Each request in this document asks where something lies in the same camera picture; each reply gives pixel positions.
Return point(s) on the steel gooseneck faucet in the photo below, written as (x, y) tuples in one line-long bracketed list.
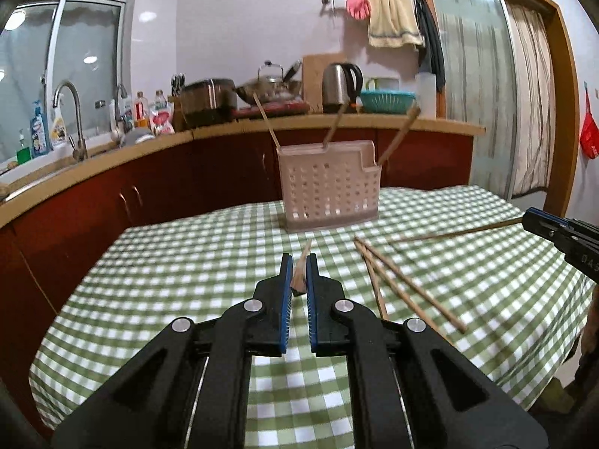
[(77, 117)]

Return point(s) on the small steel tap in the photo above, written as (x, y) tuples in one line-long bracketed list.
[(120, 103)]

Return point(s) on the blue dish soap bottle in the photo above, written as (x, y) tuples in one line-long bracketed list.
[(40, 131)]

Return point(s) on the clear capped bottle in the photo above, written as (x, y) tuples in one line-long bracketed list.
[(160, 99)]

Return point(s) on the pink perforated utensil holder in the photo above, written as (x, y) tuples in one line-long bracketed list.
[(327, 187)]

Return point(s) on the knife block with scissors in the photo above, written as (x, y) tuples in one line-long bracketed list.
[(177, 103)]

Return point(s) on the green checkered tablecloth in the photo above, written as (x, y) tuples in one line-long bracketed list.
[(187, 266)]

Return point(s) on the dark steel rice cooker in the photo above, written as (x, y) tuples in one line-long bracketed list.
[(206, 103)]

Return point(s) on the wooden door frame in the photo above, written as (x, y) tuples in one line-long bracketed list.
[(566, 103)]

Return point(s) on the white translucent container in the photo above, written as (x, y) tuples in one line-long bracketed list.
[(426, 96)]

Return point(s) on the red hanging bag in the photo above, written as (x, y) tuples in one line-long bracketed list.
[(589, 131)]

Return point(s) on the white spray bottle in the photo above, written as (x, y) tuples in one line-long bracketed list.
[(58, 126)]

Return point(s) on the beige hanging towel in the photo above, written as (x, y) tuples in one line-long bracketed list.
[(393, 21)]

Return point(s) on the steel wok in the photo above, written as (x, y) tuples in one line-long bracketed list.
[(271, 92)]

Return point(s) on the wooden chair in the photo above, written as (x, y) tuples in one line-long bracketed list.
[(557, 393)]

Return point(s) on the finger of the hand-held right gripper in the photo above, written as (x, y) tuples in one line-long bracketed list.
[(543, 217), (554, 238)]

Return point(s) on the metal towel rail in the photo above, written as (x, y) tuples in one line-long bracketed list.
[(332, 0)]

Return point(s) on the wooden chopstick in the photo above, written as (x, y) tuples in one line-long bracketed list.
[(458, 232), (333, 126), (302, 266), (372, 280), (266, 119), (397, 138), (411, 285)]

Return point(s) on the dishes by sink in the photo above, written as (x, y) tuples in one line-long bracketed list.
[(135, 138)]

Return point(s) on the striped curtain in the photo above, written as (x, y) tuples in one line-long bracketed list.
[(531, 103)]

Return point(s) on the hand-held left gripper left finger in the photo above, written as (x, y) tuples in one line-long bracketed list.
[(284, 304)]

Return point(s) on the sliding glass door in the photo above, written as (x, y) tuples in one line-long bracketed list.
[(468, 79)]

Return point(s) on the pink rubber gloves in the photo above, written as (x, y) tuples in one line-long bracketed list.
[(358, 5)]

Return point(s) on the red label bottle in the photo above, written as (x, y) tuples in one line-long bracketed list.
[(140, 110)]

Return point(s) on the white plastic bottle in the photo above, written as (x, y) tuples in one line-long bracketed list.
[(126, 112)]

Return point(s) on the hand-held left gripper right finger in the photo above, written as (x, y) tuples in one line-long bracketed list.
[(314, 304)]

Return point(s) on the teal plastic colander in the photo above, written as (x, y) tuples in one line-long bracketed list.
[(388, 102)]

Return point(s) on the dark hanging cloth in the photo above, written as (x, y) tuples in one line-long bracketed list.
[(433, 42)]

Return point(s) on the small green bottle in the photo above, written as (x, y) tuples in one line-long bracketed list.
[(23, 152)]

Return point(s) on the beige kitchen countertop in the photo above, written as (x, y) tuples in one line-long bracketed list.
[(444, 126)]

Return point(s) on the red induction cooker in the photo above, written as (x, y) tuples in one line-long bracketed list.
[(281, 108)]

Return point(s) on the steel electric kettle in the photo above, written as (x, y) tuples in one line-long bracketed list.
[(337, 86)]

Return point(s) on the sliding glass window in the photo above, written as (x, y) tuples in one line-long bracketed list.
[(79, 56)]

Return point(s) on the white plastic jug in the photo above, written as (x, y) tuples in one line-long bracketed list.
[(386, 84)]

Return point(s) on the wooden cutting board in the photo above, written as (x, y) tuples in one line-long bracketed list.
[(312, 79)]

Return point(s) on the pink refill packet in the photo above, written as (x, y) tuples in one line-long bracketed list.
[(161, 121)]

